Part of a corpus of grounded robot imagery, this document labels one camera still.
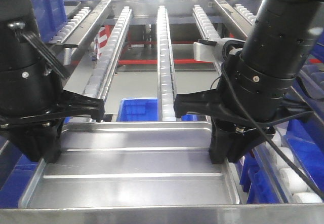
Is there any metal shelf divider rail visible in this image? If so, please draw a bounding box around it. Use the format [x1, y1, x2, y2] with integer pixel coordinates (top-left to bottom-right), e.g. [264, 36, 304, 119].
[64, 0, 111, 94]

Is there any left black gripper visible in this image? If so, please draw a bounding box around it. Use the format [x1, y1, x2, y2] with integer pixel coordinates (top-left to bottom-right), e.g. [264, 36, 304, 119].
[1, 90, 105, 163]

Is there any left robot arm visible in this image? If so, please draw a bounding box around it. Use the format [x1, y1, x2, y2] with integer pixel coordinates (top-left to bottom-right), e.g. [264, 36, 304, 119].
[1, 0, 104, 163]

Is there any black cable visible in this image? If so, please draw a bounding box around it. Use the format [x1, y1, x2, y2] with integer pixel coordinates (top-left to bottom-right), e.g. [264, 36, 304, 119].
[211, 64, 324, 202]

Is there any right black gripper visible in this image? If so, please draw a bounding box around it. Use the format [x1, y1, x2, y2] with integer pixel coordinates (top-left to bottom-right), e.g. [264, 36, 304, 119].
[174, 89, 313, 164]

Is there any small blue bin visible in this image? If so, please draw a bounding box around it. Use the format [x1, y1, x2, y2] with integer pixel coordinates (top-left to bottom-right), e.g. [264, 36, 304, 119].
[116, 97, 158, 122]

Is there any silver metal tray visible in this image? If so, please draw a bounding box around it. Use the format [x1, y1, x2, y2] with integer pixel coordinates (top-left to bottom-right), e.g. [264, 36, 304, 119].
[18, 121, 240, 209]

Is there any white roller track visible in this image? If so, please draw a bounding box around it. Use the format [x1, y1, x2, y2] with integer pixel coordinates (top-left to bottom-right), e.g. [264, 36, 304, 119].
[156, 6, 176, 122]
[193, 5, 221, 42]
[84, 6, 132, 100]

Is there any red metal frame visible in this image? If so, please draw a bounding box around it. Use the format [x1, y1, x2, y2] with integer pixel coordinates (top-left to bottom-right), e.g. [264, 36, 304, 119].
[101, 25, 244, 66]

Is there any wrist camera mount silver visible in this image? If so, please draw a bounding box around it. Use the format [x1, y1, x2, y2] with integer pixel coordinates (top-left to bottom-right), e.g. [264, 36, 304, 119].
[193, 38, 245, 63]

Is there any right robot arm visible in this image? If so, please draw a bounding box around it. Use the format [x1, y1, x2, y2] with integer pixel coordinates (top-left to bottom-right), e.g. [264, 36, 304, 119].
[174, 0, 323, 164]

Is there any large blue plastic crate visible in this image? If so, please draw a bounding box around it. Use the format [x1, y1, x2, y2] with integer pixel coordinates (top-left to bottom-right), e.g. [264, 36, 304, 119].
[31, 0, 67, 43]

